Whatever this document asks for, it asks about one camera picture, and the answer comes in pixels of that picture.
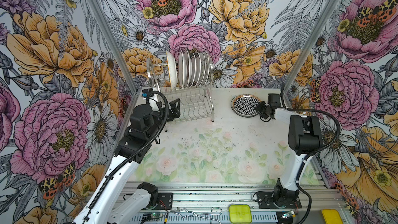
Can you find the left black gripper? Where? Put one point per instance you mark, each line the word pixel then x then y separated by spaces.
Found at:
pixel 175 110

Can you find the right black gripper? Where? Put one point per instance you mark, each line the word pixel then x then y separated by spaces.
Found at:
pixel 258 108

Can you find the plain white plate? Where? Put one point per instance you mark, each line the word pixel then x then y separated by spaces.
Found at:
pixel 245 105

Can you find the chrome wire dish rack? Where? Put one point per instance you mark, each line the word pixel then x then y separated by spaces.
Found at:
pixel 196 102

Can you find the yellow rimmed white plate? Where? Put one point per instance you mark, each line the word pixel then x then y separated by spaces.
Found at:
pixel 171 64

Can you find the red floral pattern plate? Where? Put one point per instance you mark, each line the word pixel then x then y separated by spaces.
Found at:
pixel 182 70

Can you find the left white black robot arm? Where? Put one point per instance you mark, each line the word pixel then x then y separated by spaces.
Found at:
pixel 129 153

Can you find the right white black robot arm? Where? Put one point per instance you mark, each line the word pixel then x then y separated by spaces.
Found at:
pixel 304 137

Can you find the red dotted rim plate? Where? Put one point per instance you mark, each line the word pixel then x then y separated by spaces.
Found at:
pixel 189 68

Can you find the white plate row middle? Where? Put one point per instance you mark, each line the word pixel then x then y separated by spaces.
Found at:
pixel 197 68

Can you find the small green circuit board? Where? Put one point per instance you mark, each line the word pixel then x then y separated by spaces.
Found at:
pixel 151 217

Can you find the green square lid box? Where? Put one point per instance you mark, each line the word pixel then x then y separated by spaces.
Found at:
pixel 240 214

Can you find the yellow box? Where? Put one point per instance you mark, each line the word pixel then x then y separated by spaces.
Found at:
pixel 331 216

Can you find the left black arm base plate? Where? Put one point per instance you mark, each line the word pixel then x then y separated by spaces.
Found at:
pixel 165 201

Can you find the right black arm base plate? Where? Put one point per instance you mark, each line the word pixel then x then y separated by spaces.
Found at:
pixel 265 200

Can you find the bent metal wire hook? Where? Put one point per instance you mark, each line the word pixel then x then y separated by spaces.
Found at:
pixel 212 216

